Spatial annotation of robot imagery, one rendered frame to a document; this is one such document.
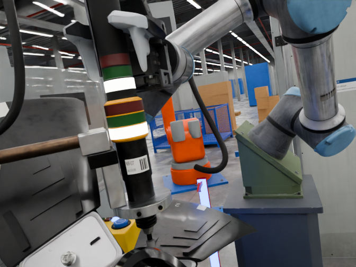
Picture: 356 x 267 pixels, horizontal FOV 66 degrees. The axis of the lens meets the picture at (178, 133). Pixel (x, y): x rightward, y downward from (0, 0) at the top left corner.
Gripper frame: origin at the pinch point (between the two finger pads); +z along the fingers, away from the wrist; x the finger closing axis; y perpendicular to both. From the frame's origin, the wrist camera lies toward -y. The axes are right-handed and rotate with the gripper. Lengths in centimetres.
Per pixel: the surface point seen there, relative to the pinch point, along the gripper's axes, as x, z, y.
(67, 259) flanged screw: 5.1, 4.7, 22.6
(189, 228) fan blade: -1.9, -14.9, 30.1
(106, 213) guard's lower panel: 70, -103, 66
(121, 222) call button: 24, -39, 40
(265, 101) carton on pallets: -63, -921, 69
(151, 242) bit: -0.6, -2.7, 25.3
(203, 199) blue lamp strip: 0, -37, 34
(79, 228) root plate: 5.3, 1.8, 20.8
